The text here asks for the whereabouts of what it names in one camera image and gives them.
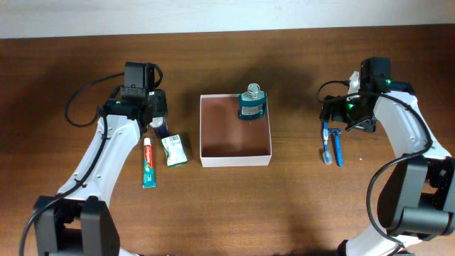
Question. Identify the pink cardboard box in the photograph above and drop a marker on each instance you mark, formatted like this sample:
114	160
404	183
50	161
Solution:
226	140

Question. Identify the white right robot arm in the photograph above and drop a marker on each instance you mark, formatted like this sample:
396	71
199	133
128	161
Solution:
411	198

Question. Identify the blue white toothbrush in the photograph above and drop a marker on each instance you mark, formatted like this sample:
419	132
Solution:
326	155

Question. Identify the blue disposable razor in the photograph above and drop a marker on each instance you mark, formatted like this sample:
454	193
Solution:
337	145

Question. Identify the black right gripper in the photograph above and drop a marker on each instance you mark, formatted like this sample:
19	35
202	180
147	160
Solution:
338	114

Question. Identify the teal mouthwash bottle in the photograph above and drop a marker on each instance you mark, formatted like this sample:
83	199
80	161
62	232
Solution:
252	103

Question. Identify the green white soap packet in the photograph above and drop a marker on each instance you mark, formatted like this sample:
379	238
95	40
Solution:
173	148

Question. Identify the red green toothpaste tube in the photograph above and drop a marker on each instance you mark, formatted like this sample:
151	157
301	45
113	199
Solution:
149	179

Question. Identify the purple foaming soap pump bottle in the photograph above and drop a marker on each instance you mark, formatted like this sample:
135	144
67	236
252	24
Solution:
158	123

